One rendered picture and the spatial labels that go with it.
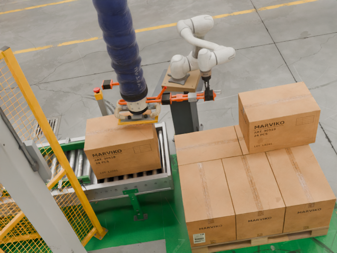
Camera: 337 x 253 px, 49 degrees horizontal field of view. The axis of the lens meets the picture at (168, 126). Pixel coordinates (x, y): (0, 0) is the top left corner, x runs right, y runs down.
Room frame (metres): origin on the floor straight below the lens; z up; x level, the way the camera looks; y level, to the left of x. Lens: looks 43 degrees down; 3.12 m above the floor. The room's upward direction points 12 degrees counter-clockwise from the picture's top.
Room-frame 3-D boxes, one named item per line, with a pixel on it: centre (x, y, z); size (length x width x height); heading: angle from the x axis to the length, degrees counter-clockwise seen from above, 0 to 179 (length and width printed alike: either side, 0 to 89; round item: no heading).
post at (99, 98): (2.95, 0.61, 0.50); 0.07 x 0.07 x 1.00; 87
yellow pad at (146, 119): (2.34, 0.24, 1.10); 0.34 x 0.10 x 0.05; 78
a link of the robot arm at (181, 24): (2.88, -0.30, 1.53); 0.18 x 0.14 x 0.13; 8
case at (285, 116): (2.37, -0.97, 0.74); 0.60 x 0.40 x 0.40; 88
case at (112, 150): (2.43, 0.43, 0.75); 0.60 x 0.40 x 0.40; 88
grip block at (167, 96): (2.38, -0.03, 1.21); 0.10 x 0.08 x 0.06; 168
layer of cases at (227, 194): (2.09, -0.60, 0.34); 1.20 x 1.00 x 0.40; 87
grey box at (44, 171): (1.55, 0.85, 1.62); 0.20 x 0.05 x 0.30; 87
